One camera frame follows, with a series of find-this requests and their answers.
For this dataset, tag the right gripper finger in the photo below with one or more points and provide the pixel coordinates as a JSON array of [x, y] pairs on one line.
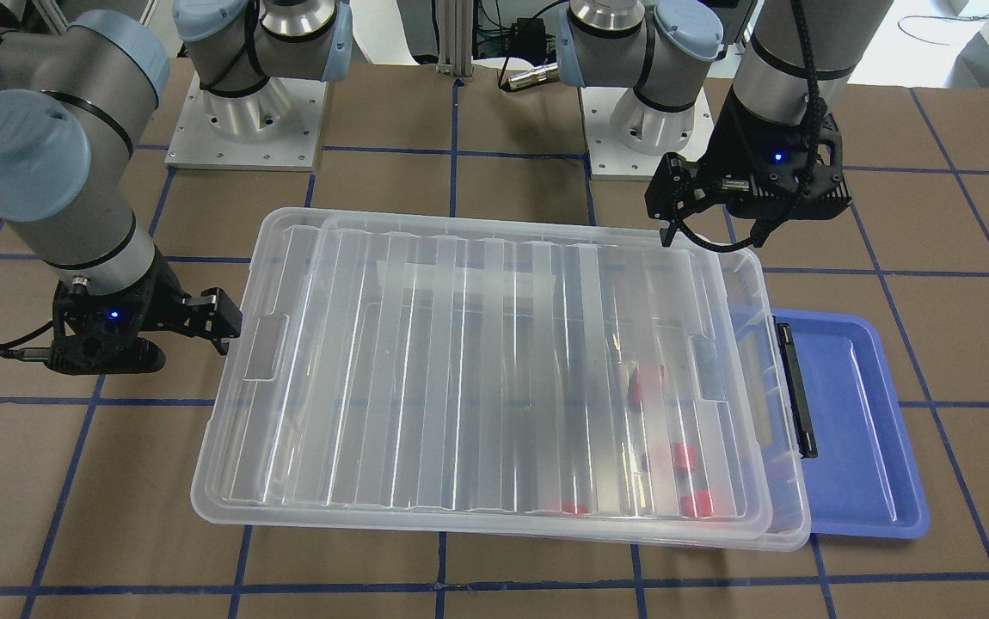
[[212, 316]]

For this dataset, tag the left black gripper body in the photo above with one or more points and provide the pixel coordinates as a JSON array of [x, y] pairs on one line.
[[733, 147]]

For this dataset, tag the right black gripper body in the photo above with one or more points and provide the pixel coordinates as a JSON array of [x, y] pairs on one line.
[[164, 291]]

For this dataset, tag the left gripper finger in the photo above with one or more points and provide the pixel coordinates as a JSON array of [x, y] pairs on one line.
[[760, 231], [675, 193]]

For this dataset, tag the clear plastic box lid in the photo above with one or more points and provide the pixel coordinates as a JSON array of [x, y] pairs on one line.
[[486, 378]]

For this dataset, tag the red block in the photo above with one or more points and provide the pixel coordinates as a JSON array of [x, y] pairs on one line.
[[574, 509], [636, 386], [678, 459], [697, 504]]

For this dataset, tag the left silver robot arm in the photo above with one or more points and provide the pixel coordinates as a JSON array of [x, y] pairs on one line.
[[801, 55]]

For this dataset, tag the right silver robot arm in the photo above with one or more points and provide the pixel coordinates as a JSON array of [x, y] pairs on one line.
[[73, 107]]

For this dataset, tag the red block in box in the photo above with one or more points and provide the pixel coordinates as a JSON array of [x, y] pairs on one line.
[[678, 459]]

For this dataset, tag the clear plastic storage box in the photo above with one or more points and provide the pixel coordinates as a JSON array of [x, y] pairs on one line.
[[778, 387]]

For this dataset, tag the blue plastic tray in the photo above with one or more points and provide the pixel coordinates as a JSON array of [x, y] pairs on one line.
[[864, 481]]

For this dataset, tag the red block under lid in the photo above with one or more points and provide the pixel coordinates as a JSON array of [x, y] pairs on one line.
[[574, 509]]

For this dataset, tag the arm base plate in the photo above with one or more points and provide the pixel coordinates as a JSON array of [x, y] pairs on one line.
[[626, 141], [277, 129]]

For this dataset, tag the black box latch handle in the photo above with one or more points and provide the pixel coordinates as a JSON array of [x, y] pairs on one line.
[[798, 398]]

